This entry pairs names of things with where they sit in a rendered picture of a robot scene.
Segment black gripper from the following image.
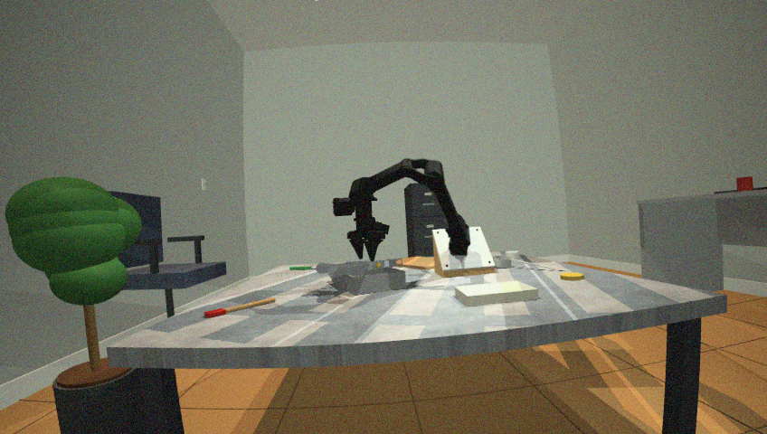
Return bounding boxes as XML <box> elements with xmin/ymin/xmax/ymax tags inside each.
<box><xmin>347</xmin><ymin>214</ymin><xmax>385</xmax><ymax>261</ymax></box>

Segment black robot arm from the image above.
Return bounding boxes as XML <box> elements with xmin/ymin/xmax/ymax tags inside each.
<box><xmin>332</xmin><ymin>158</ymin><xmax>471</xmax><ymax>256</ymax></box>

